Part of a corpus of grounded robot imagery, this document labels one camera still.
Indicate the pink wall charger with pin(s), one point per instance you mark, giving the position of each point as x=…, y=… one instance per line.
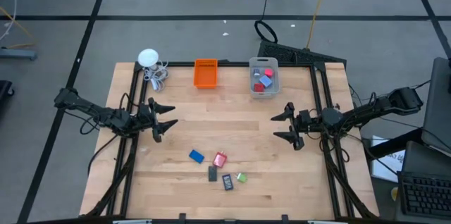
x=269, y=73

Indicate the dark blue case with screen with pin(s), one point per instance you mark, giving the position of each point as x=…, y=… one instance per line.
x=228, y=182

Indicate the black keyboard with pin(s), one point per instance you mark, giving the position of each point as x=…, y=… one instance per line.
x=426, y=196

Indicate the grey table foot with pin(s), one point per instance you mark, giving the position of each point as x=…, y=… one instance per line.
x=17, y=54

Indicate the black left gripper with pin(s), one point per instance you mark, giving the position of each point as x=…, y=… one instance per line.
x=144, y=120

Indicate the grey computer monitor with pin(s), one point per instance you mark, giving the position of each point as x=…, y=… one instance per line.
x=438, y=104

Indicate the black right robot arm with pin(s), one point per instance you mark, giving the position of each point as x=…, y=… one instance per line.
x=370, y=109

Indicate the silver metal bracket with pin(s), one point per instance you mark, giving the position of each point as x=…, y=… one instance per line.
x=327, y=222
x=132, y=222

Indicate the purple and white wall charger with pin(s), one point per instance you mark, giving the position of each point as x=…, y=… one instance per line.
x=256, y=73

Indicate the orange slatted plastic basket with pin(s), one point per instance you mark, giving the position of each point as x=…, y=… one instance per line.
x=205, y=76

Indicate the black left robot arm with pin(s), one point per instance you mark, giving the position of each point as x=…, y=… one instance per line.
x=91, y=109

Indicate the black chair base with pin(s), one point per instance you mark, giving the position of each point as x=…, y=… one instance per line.
x=4, y=92

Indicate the black table clamp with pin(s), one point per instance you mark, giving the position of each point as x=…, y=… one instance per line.
x=182, y=218
x=285, y=218

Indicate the black perforated computer case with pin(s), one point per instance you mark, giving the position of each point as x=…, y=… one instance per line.
x=289, y=53

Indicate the white paper sheet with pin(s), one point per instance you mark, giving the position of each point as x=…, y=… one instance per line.
x=387, y=167

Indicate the clear plastic bin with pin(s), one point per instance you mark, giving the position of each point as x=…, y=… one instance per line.
x=275, y=86

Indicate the red wall charger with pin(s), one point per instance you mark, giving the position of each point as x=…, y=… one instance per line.
x=219, y=161
x=259, y=88

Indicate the dark grey desk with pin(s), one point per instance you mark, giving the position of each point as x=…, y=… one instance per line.
x=423, y=160

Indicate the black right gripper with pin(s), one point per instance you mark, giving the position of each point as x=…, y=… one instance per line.
x=303, y=122

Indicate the green wall charger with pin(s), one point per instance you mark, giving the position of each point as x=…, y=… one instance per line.
x=242, y=178

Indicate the white bulb lamp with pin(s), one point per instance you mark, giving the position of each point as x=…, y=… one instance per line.
x=148, y=57

